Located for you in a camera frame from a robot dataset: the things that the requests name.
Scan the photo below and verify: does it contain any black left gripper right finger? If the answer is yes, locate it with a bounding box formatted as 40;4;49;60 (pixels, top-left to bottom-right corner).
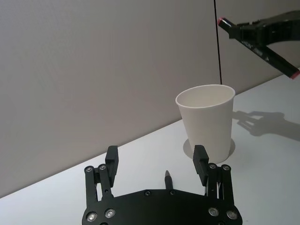
192;144;235;203

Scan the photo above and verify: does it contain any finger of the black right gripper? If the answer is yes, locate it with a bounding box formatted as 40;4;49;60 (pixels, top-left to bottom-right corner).
228;24;260;41
235;19;267;27

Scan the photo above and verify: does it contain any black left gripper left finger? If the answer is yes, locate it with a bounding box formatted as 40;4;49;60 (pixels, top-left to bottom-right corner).
84;145;120;210

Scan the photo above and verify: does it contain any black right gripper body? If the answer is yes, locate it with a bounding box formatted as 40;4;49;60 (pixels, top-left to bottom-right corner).
257;10;300;45

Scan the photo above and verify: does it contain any black marker with pink ends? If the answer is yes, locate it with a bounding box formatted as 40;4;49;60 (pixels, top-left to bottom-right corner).
217;17;300;81

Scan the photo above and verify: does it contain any black pen with pointed tip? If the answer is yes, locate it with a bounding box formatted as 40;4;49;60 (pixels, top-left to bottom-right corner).
164;170;174;189

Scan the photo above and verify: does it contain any white paper cup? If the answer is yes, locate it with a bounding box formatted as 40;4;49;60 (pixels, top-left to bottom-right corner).
175;84;236;164

